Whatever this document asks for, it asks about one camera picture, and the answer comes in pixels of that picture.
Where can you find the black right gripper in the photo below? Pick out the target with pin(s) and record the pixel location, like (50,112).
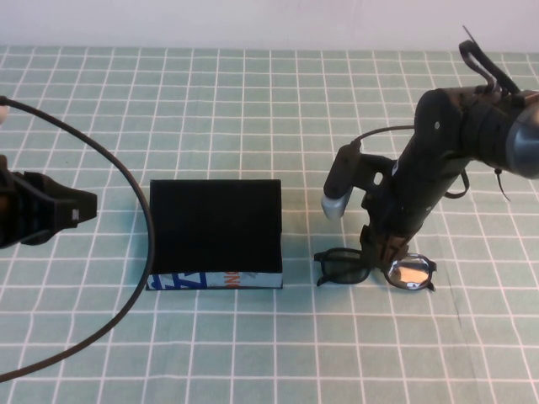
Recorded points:
(417,198)

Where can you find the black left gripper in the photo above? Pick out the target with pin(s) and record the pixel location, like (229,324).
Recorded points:
(10,202)

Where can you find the black framed glasses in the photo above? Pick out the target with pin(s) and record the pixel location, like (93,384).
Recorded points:
(337,252)

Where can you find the black glasses case blue print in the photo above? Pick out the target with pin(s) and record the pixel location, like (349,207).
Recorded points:
(215,227)

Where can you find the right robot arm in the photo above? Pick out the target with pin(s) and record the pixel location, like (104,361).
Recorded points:
(522,143)

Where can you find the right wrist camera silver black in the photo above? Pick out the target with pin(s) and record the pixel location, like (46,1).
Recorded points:
(341,181)

